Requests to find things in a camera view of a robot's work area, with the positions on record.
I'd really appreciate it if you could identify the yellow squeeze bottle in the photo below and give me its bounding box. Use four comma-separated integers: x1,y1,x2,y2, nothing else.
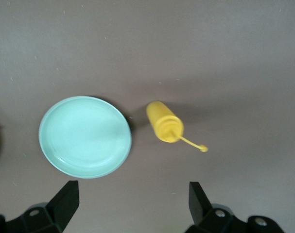
146,101,208,153

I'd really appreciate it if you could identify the mint green plate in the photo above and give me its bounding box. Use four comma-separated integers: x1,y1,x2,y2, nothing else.
38,96,133,180

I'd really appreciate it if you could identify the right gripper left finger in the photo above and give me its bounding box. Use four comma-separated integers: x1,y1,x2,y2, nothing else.
0,180,80,233

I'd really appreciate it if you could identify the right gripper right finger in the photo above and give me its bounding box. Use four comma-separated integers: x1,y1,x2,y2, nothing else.
186,182,286,233

